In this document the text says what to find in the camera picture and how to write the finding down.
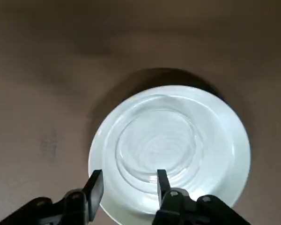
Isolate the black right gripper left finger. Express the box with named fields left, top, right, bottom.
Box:
left=0, top=169, right=104, bottom=225

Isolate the glossy white round dish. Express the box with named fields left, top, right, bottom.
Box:
left=88, top=85, right=251, bottom=216

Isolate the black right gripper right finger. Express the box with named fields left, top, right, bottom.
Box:
left=151, top=169, right=251, bottom=225

